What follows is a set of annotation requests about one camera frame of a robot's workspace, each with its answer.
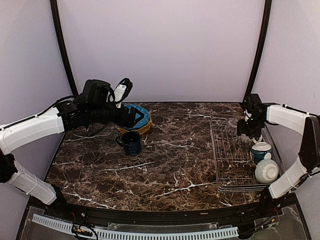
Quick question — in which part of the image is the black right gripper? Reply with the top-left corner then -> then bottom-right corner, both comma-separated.
237,115 -> 264,138

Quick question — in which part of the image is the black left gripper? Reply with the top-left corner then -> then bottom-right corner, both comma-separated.
88,101 -> 145,128

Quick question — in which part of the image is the blue polka dot plate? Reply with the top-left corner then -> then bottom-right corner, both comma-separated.
123,104 -> 150,131

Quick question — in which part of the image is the yellow polka dot plate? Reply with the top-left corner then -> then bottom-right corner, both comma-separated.
117,127 -> 151,136
117,112 -> 153,135

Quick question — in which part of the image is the dark blue mug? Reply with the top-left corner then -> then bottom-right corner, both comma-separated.
115,131 -> 142,156

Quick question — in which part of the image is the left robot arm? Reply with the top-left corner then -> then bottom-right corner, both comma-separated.
0,96 -> 149,218

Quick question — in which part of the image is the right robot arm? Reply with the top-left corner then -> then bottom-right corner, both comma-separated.
237,101 -> 320,217

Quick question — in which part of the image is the cream white mug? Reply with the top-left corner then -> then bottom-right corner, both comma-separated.
252,135 -> 263,144

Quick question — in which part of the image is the teal and white mug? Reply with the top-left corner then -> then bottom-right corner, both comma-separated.
250,141 -> 272,164

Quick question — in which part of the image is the pale green ribbed bowl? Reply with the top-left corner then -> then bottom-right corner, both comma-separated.
254,152 -> 279,184

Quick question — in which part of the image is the small circuit board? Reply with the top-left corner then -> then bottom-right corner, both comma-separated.
71,225 -> 93,237

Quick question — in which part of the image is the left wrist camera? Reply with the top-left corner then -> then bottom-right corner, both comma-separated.
81,78 -> 133,109

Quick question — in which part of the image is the metal wire dish rack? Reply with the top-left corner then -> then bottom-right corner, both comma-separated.
210,115 -> 269,193

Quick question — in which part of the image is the black front rail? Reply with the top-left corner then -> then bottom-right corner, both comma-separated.
27,193 -> 286,227

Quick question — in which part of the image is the black frame post right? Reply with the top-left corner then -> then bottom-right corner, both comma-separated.
243,0 -> 272,100

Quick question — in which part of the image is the black frame post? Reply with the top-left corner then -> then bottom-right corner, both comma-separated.
243,0 -> 272,100
50,0 -> 79,95

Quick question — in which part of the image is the white slotted cable duct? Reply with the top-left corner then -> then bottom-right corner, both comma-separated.
31,214 -> 239,240

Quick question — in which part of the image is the black frame post left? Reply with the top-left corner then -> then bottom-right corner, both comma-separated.
50,0 -> 79,95

